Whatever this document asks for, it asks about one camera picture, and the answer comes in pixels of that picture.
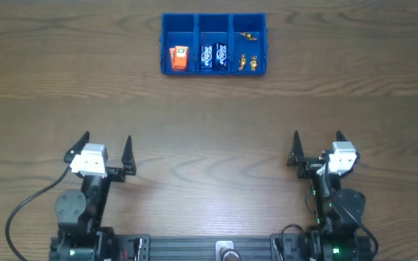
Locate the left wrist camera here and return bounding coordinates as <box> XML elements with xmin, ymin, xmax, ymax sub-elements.
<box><xmin>69</xmin><ymin>143</ymin><xmax>109</xmax><ymax>178</ymax></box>

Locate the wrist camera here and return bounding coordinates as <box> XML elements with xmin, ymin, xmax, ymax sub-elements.
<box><xmin>69</xmin><ymin>143</ymin><xmax>109</xmax><ymax>178</ymax></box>
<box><xmin>325</xmin><ymin>141</ymin><xmax>359</xmax><ymax>177</ymax></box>

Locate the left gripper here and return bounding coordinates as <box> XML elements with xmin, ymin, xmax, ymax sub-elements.
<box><xmin>63</xmin><ymin>130</ymin><xmax>137</xmax><ymax>183</ymax></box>

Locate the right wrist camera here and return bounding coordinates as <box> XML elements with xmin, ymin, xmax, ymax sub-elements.
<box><xmin>325</xmin><ymin>141</ymin><xmax>359</xmax><ymax>177</ymax></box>

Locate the black cable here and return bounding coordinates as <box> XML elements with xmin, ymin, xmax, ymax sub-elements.
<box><xmin>324</xmin><ymin>162</ymin><xmax>380</xmax><ymax>260</ymax></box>
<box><xmin>4</xmin><ymin>165</ymin><xmax>72</xmax><ymax>261</ymax></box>

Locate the mounting rail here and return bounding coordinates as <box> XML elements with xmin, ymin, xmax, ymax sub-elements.
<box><xmin>49</xmin><ymin>233</ymin><xmax>374</xmax><ymax>261</ymax></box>

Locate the blue tray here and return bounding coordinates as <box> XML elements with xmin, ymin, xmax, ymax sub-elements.
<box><xmin>160</xmin><ymin>12</ymin><xmax>269</xmax><ymax>76</ymax></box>

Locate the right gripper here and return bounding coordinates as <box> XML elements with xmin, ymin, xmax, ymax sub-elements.
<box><xmin>287</xmin><ymin>130</ymin><xmax>348</xmax><ymax>179</ymax></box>

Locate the blue candy pack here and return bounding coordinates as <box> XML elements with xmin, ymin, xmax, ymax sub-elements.
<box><xmin>212</xmin><ymin>42</ymin><xmax>229</xmax><ymax>70</ymax></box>
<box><xmin>200</xmin><ymin>44</ymin><xmax>213</xmax><ymax>69</ymax></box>

